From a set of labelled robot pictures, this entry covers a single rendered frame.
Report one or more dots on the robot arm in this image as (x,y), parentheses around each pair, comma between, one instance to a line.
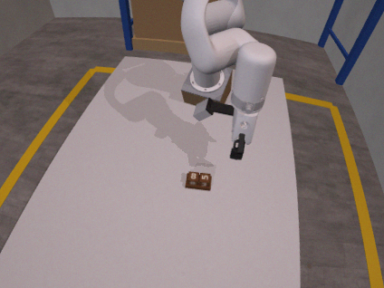
(254,64)

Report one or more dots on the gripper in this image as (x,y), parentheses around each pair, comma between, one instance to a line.
(243,127)

